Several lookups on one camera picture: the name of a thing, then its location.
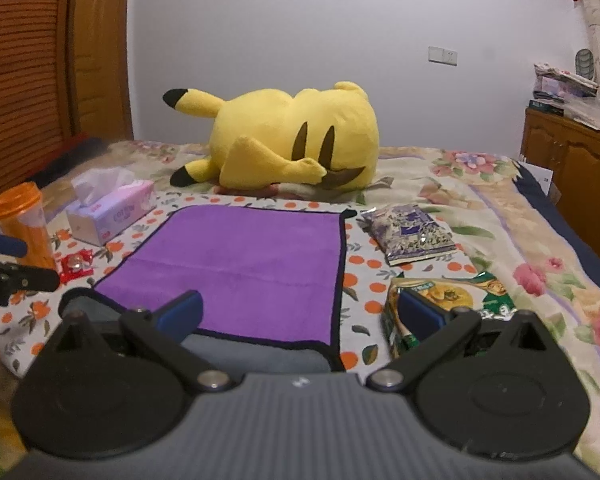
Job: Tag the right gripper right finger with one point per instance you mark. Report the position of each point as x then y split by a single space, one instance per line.
441 335

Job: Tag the green yellow snack bag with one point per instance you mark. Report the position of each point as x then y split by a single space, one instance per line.
483 293

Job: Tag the red candy wrapper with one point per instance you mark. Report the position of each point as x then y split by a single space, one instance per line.
76 265

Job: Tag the orange lidded plastic cup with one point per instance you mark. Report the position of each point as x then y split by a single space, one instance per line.
22 216

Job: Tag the wooden door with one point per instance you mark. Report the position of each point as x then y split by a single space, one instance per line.
98 69

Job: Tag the yellow Pikachu plush toy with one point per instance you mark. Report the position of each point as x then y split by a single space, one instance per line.
326 138

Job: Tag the brown wooden cabinet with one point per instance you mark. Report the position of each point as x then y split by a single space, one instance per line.
572 152

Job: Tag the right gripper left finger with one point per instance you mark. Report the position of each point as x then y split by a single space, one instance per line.
158 336

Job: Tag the white wall switch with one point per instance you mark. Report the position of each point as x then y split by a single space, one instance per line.
441 55

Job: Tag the small grey desk fan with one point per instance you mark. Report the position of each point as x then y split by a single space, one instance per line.
585 64

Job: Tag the stack of folded papers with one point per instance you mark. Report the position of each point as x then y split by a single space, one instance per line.
552 83

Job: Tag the purple grey microfibre towel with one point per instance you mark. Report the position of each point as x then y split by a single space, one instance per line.
271 282

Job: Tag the purple white snack bag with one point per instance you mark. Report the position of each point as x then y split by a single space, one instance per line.
406 234

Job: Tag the dark blue blanket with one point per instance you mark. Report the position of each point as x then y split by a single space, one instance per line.
530 188

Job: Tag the pink tissue box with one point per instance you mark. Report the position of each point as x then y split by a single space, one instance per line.
108 201

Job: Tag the wooden slatted headboard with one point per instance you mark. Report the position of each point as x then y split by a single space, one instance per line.
35 117

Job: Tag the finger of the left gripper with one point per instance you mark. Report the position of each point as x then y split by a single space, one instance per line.
15 277
11 246

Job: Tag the orange print white cloth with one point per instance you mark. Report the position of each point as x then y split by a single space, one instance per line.
27 321

